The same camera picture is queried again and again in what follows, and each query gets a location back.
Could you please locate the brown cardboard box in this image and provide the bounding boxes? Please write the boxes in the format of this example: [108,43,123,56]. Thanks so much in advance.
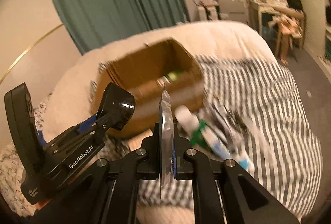
[90,38,204,138]

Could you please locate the wooden chair with clothes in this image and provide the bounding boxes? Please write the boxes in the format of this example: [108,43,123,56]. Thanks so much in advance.
[268,6,306,65]

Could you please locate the green plastic packet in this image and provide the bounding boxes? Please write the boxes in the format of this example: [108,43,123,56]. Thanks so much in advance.
[190,120,210,150]

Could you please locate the white tube with cap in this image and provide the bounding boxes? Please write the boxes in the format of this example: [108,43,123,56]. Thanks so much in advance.
[174,105,255,172]

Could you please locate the checkered grey white cloth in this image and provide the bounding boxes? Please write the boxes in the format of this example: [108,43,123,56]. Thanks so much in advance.
[97,54,324,217]

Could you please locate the white dressing table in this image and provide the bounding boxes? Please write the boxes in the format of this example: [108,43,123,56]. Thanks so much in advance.
[249,0,305,37]

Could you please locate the silver foil packet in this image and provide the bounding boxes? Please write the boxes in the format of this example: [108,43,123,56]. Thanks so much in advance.
[159,88,174,198]

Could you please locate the grey cabinet under television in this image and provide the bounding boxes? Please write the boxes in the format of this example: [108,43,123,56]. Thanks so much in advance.
[216,0,250,25]

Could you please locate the floral patterned pillow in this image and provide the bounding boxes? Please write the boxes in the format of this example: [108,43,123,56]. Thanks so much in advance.
[0,99,52,217]

